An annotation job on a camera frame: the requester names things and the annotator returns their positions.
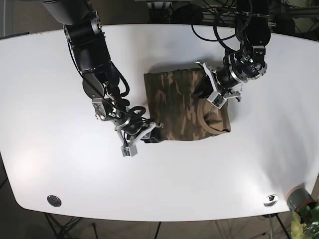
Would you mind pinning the metal table grommet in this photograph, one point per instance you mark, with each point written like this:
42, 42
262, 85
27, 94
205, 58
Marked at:
270, 201
54, 201

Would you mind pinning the green plant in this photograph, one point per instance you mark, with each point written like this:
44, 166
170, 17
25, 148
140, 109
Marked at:
305, 223

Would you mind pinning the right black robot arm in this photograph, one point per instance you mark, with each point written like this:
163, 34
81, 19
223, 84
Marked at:
101, 80

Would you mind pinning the right metal table grommet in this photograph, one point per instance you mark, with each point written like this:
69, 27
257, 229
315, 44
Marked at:
270, 201

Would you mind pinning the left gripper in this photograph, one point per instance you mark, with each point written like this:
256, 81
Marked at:
218, 84

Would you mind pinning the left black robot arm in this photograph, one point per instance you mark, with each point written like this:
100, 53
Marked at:
251, 25

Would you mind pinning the camouflage T-shirt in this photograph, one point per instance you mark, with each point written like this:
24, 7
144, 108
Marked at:
185, 116

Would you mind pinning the left metal table grommet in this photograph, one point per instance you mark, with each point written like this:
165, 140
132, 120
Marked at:
54, 201

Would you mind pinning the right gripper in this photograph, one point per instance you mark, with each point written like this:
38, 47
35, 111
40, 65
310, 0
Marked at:
129, 124

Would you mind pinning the grey plant pot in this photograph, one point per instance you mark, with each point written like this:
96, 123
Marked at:
298, 197

